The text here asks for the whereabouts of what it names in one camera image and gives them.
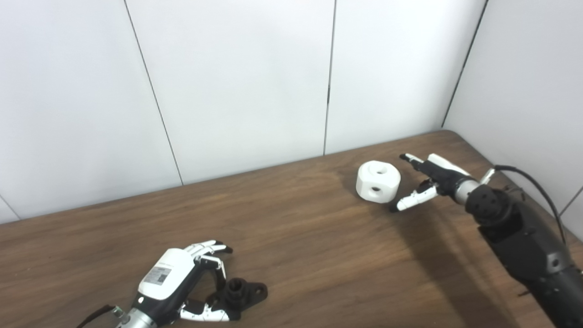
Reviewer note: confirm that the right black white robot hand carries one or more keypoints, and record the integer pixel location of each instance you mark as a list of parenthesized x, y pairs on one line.
[(444, 177)]

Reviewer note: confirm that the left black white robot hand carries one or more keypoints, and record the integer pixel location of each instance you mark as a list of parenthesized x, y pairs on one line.
[(166, 275)]

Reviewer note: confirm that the black plastic holder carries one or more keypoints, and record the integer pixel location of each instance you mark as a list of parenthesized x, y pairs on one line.
[(243, 294)]

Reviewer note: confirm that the round white plastic piece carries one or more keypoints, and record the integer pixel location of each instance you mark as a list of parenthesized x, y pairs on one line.
[(380, 180)]

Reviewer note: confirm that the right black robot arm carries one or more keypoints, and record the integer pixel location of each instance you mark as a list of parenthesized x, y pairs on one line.
[(524, 237)]

